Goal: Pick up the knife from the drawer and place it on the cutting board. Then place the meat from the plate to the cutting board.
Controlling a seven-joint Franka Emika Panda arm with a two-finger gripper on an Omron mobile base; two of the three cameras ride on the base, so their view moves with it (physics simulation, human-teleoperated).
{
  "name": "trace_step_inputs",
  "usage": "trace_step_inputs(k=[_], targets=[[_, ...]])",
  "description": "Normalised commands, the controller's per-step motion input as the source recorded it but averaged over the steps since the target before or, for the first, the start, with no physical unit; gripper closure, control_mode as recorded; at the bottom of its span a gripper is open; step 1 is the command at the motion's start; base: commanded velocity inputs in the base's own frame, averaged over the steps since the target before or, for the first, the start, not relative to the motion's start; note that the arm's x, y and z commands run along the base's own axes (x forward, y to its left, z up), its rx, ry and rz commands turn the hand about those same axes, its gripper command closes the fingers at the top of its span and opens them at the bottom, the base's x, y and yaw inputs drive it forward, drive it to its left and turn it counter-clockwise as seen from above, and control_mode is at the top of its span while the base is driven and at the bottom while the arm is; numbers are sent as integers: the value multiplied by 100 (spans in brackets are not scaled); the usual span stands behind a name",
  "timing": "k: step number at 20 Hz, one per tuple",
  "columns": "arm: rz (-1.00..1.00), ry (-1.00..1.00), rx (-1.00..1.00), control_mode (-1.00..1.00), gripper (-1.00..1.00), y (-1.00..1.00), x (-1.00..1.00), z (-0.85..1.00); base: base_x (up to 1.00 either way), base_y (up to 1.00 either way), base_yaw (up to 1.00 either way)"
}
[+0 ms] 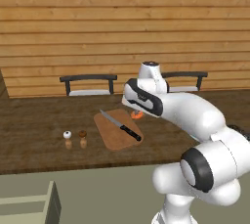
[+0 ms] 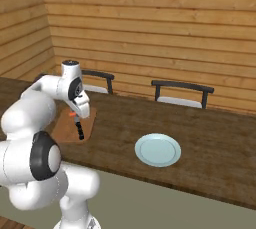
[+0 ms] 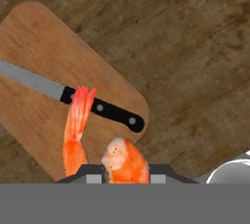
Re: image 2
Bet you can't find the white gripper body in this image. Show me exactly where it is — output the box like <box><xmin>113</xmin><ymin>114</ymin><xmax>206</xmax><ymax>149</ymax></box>
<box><xmin>69</xmin><ymin>93</ymin><xmax>91</xmax><ymax>120</ymax></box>

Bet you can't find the wooden cutting board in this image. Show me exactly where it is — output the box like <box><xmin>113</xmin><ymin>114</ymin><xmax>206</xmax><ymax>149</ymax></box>
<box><xmin>50</xmin><ymin>105</ymin><xmax>98</xmax><ymax>145</ymax></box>

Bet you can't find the black chair with white seat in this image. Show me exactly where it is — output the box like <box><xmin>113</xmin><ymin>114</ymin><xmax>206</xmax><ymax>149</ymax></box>
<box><xmin>32</xmin><ymin>69</ymin><xmax>116</xmax><ymax>95</ymax></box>
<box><xmin>150</xmin><ymin>79</ymin><xmax>215</xmax><ymax>110</ymax></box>

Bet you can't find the pale blue plate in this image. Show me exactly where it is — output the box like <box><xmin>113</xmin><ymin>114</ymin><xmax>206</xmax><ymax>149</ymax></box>
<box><xmin>134</xmin><ymin>132</ymin><xmax>183</xmax><ymax>168</ymax></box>

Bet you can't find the black handled knife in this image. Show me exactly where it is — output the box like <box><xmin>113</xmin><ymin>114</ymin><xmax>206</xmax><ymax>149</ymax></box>
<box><xmin>74</xmin><ymin>115</ymin><xmax>86</xmax><ymax>141</ymax></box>

